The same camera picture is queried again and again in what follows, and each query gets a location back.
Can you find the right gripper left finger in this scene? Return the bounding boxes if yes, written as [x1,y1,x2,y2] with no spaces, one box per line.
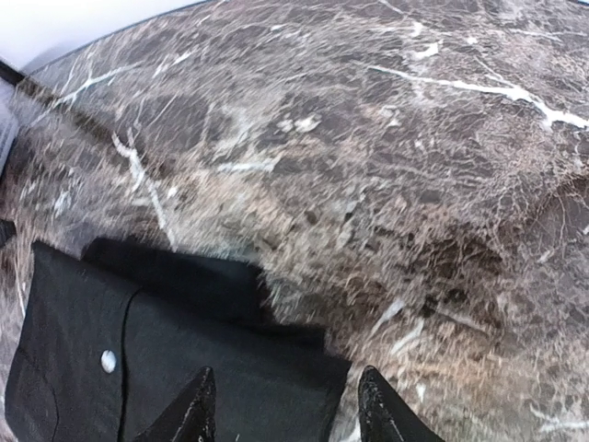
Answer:
[133,366,216,442]

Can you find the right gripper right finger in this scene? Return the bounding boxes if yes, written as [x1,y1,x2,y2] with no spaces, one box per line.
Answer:
[358,366,444,442]

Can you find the black long sleeve shirt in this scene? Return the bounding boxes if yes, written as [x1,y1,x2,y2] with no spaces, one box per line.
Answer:
[5,238,350,441]

